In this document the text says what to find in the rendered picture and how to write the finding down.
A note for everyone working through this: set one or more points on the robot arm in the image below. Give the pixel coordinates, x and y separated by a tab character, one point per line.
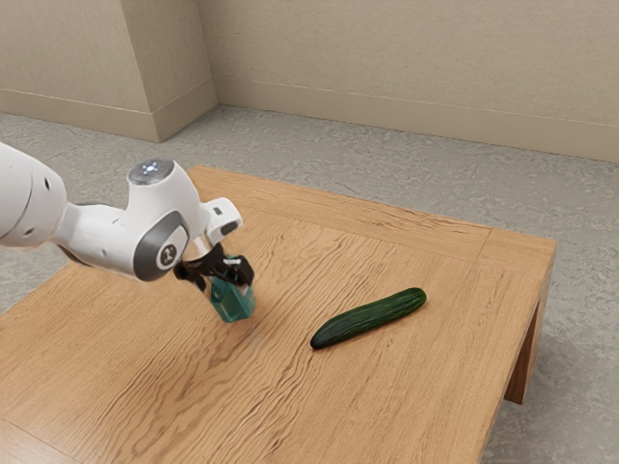
97	232

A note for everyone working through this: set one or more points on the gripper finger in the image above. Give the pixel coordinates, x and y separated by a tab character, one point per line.
244	271
185	271

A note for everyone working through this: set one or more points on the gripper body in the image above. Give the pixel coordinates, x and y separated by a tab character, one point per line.
210	265

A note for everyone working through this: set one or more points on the dark green cucumber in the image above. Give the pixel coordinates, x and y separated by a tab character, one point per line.
370	317

